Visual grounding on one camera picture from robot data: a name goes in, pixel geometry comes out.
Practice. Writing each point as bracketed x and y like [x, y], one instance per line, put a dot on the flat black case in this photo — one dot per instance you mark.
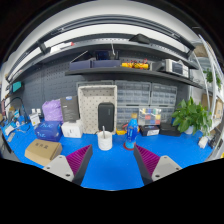
[170, 130]

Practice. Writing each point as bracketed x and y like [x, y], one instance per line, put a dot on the green potted plant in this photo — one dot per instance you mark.
[190, 115]

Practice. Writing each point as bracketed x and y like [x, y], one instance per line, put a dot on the yellow multimeter with red leads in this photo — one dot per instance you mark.
[120, 131]

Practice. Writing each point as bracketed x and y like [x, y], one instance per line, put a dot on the white metal rack unit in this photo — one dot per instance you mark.
[211, 73]

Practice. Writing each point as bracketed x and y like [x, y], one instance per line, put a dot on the teal plastic holder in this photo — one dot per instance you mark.
[16, 87]

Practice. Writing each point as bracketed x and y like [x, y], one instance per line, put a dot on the black zip case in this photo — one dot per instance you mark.
[106, 116]

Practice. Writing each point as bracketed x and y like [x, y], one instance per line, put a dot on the black wall shelf unit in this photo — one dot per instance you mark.
[126, 71]

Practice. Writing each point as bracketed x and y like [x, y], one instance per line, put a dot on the purple plastic bag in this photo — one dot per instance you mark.
[51, 110]

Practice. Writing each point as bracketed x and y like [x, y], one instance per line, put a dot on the black box with white label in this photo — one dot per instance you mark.
[149, 131]

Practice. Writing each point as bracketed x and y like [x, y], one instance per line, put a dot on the blue printed carton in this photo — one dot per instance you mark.
[48, 130]

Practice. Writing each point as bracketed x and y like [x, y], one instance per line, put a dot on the blue drink bottle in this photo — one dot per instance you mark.
[131, 133]

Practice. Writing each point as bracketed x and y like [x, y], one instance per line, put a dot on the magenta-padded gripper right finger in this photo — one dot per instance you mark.
[165, 166]

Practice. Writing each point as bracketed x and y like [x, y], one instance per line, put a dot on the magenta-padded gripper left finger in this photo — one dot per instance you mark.
[60, 166]

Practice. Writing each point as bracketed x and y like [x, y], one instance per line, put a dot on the white perforated tray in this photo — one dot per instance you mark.
[88, 110]

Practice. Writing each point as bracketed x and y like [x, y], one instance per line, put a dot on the brown cardboard box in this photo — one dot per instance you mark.
[42, 151]

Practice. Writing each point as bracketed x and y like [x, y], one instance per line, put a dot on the small white printed carton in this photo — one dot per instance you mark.
[34, 119]

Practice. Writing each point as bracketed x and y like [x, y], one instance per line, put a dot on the grey small-drawer cabinet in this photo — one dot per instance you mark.
[125, 113]
[133, 93]
[164, 95]

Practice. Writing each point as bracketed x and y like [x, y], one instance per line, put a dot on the small white charger block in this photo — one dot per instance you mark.
[203, 142]

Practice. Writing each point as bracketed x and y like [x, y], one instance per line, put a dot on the small white box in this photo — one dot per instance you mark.
[71, 129]

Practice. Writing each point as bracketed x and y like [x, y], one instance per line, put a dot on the white spoon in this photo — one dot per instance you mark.
[103, 131]

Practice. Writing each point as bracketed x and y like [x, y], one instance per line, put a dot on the clear organizer with coloured parts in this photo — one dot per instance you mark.
[150, 116]

